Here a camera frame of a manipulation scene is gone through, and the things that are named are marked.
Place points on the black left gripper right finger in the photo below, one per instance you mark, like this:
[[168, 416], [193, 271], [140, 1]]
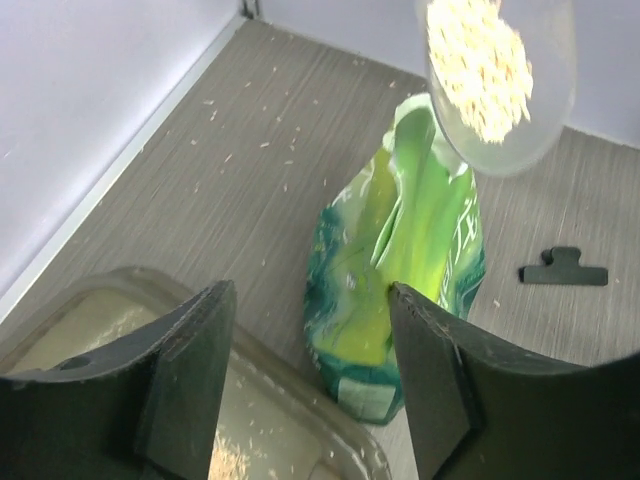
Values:
[[480, 407]]

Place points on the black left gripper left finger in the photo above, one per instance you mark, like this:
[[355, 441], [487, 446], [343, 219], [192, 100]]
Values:
[[144, 406]]

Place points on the black bag clip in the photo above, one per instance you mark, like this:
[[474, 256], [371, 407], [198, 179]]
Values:
[[561, 266]]

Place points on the green cat litter bag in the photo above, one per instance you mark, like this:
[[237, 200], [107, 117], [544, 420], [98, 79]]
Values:
[[411, 215]]

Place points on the clear plastic scoop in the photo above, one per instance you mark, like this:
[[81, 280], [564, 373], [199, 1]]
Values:
[[501, 76]]

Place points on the translucent grey litter box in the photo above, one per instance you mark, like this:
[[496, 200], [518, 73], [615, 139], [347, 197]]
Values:
[[270, 416]]

